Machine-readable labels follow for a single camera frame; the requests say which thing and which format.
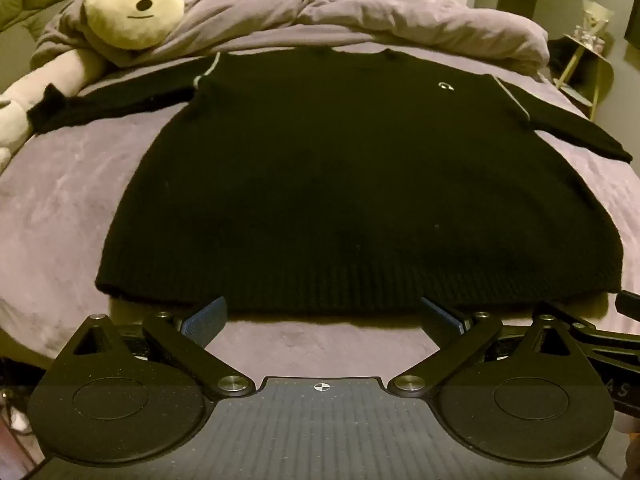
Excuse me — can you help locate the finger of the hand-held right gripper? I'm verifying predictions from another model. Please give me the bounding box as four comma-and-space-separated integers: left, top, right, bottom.
570, 291, 640, 348

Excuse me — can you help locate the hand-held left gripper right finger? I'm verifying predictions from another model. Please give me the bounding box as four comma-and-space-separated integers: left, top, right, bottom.
389, 297, 576, 400

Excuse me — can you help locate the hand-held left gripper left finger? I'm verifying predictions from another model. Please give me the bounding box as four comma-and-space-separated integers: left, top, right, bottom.
69, 296, 254, 400

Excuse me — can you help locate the black knit sweater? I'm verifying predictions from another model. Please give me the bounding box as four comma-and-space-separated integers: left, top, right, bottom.
27, 47, 633, 311

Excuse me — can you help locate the gold-legged side table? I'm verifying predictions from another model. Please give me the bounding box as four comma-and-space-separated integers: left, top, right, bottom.
552, 32, 616, 121

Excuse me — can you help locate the white paper decoration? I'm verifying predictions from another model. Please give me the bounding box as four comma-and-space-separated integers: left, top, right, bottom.
581, 0, 614, 38

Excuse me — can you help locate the purple duvet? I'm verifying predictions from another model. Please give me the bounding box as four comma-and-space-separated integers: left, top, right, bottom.
35, 0, 551, 81

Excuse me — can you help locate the round-faced cream plush toy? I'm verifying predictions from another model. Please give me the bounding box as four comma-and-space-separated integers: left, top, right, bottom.
0, 0, 186, 173

